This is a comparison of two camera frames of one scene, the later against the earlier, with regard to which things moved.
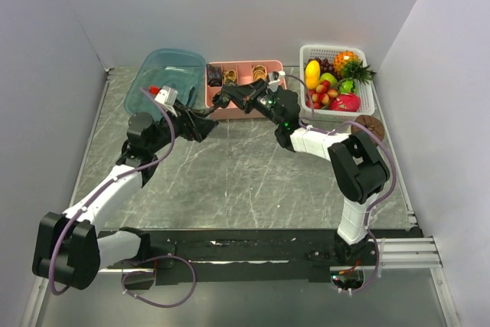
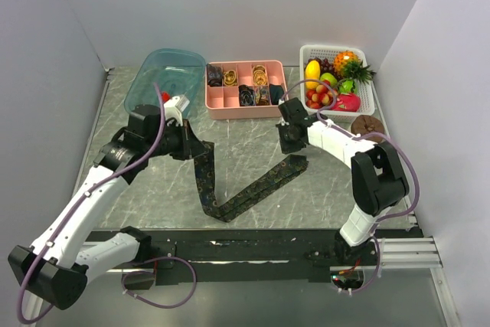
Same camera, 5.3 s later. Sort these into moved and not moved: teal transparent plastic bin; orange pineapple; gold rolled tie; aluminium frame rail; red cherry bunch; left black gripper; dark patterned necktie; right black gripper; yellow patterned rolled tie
Moved: right black gripper; dark patterned necktie; left black gripper
Not moved: teal transparent plastic bin; yellow patterned rolled tie; orange pineapple; red cherry bunch; gold rolled tie; aluminium frame rail
